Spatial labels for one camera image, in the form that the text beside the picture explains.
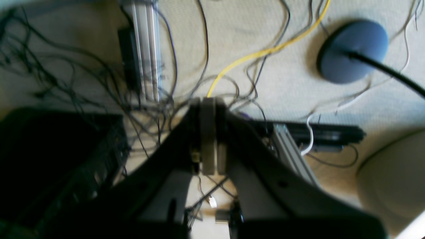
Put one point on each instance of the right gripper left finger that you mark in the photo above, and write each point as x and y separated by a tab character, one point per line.
150	203

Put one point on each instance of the black power strip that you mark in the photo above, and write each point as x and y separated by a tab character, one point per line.
129	55

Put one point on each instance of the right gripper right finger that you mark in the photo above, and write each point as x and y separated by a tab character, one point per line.
275	202

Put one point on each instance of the blue round stand base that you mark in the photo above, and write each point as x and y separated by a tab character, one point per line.
336	61

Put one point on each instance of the aluminium frame leg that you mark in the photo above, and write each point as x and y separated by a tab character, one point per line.
289	154

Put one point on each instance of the aluminium extrusion rail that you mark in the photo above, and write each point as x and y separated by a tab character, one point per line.
146	28

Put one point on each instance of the black crate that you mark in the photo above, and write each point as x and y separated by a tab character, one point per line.
54	160

